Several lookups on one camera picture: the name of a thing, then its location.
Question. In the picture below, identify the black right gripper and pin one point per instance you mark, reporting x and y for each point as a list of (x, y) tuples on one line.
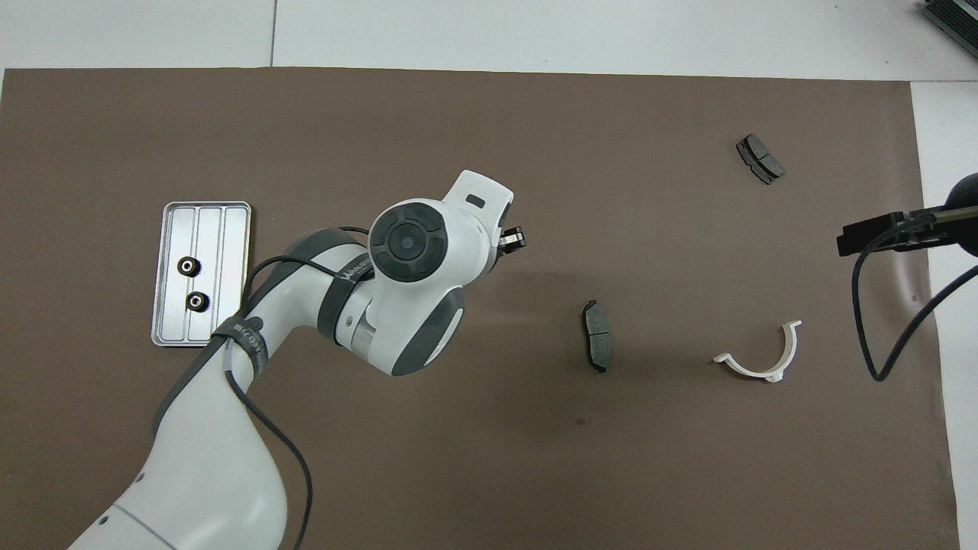
[(969, 191)]

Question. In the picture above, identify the black bearing gear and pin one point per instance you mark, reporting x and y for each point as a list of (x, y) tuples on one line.
[(189, 266), (198, 302)]

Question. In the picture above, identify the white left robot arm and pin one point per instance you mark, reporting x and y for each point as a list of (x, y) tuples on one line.
[(412, 305)]

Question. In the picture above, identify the silver metal tray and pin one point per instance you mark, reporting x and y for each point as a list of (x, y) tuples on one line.
[(172, 321)]

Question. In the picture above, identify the dark curved brake pad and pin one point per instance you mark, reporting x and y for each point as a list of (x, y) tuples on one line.
[(598, 336)]

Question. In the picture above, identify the dark grooved brake pad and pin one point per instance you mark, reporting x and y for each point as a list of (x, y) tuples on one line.
[(760, 159)]

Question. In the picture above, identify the dark ribbed equipment box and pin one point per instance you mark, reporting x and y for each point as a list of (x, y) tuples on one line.
[(955, 23)]

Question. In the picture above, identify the brown paper table mat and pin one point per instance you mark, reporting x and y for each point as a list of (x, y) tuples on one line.
[(458, 473)]

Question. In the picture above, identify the white semicircular plastic bracket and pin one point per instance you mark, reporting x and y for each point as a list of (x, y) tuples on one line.
[(756, 372)]

